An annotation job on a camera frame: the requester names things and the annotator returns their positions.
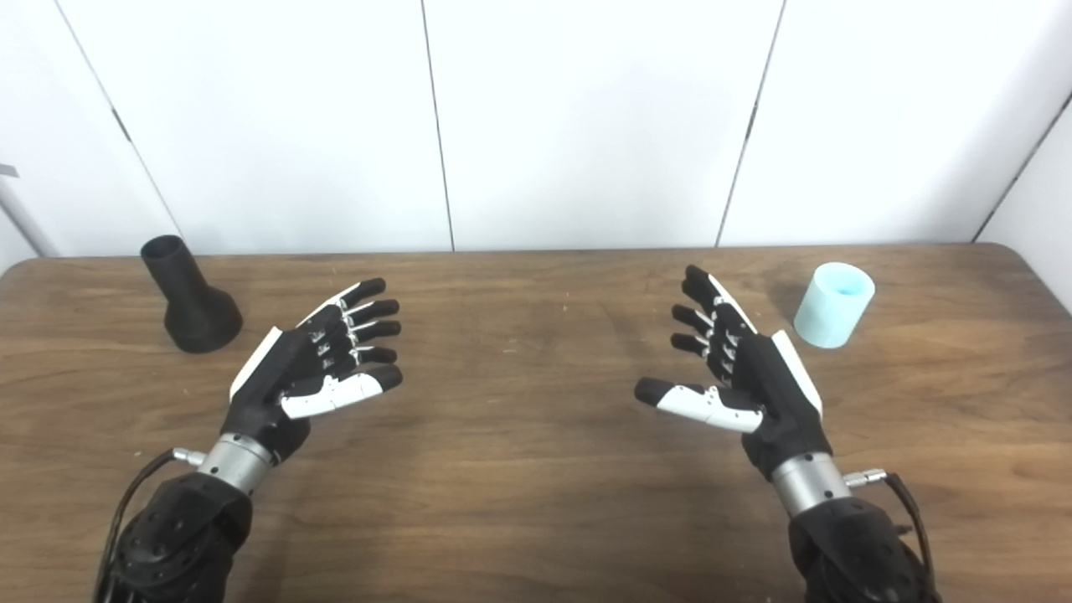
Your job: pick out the white and black left hand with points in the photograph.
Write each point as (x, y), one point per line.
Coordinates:
(280, 377)

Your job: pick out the white and black right hand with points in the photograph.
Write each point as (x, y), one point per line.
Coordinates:
(775, 394)

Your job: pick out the light blue cylindrical cup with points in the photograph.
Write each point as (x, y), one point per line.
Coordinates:
(829, 314)

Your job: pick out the black flared nozzle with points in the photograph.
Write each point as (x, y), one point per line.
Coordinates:
(197, 314)

